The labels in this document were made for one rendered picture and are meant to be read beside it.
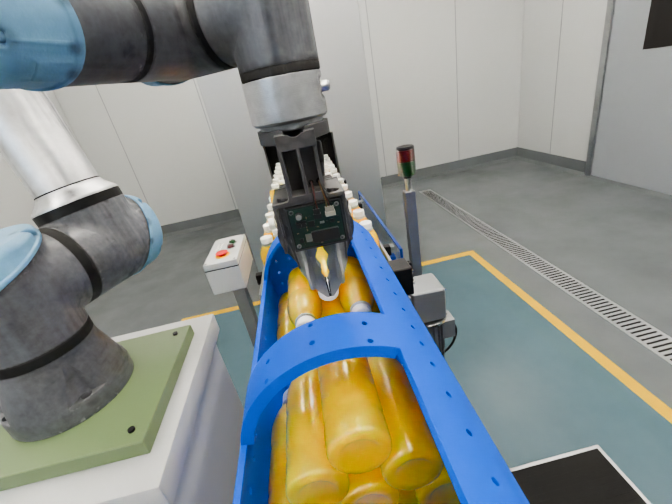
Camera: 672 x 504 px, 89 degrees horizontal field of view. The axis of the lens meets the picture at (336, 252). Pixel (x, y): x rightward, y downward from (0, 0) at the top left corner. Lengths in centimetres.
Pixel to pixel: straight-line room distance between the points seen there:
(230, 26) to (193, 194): 501
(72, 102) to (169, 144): 116
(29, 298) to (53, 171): 17
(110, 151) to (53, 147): 494
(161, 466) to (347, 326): 26
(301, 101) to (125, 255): 36
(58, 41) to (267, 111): 14
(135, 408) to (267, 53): 44
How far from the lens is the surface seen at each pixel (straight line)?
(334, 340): 39
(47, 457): 56
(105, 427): 54
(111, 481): 51
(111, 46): 32
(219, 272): 105
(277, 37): 33
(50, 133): 60
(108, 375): 57
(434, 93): 544
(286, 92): 33
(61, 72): 30
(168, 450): 49
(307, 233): 34
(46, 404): 56
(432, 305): 115
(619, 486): 165
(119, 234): 58
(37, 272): 52
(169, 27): 36
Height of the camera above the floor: 149
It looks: 25 degrees down
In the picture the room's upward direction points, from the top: 12 degrees counter-clockwise
